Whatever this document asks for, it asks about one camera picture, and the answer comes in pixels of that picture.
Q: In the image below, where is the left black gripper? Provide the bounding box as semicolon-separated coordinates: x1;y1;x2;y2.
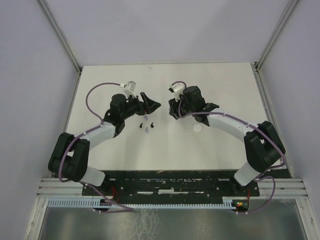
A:
121;92;161;120

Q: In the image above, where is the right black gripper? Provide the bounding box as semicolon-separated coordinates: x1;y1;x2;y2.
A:
168;92;195;120

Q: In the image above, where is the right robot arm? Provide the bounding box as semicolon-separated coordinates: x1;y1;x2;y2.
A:
168;82;285;196

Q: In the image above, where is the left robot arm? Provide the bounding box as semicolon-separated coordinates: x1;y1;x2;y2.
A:
48;92;161;195

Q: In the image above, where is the white round charging case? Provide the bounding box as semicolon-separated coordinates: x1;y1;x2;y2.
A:
192;124;203;133

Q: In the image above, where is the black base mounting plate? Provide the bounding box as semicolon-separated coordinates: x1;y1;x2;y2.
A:
82;170;260;204

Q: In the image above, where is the right controller board with LEDs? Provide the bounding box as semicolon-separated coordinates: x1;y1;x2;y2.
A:
235;200;250;212

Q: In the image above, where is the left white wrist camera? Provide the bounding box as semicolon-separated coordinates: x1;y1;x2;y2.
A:
120;81;136;98

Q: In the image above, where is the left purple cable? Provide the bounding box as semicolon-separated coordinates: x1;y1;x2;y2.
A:
58;82;137;215

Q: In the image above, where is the white slotted cable duct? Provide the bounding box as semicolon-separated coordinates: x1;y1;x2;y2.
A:
47;197;236;210

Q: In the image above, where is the left aluminium frame post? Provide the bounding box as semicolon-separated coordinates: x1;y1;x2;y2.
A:
36;0;82;74

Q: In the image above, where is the aluminium frame post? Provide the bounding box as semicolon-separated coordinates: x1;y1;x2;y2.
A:
36;0;82;74
254;0;301;72

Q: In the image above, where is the aluminium front rail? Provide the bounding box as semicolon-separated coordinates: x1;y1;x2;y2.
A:
36;178;309;200

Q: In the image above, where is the right aluminium frame post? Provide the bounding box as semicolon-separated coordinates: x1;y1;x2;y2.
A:
254;0;301;72

